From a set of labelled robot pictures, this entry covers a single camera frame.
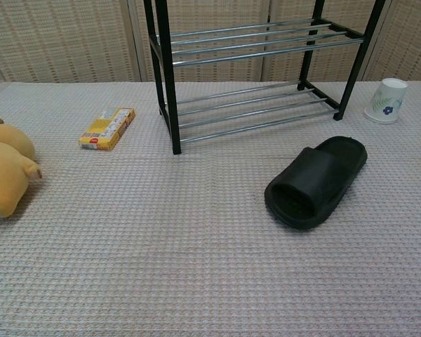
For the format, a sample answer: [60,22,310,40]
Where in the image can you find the yellow cardboard box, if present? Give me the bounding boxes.
[78,107,136,152]

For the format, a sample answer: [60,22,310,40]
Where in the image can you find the woven folding screen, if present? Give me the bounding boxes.
[0,0,421,85]

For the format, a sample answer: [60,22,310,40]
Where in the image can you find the yellow plush toy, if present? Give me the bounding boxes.
[0,117,43,220]

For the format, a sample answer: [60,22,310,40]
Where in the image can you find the white floral paper cup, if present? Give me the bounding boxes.
[363,78,408,125]

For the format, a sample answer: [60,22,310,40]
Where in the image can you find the black metal shoe rack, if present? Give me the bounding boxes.
[142,0,387,156]

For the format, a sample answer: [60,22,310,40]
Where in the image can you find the black rubber slipper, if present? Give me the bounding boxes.
[264,136,368,231]

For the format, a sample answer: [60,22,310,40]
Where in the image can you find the beige waffle tablecloth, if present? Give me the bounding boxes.
[0,81,421,337]

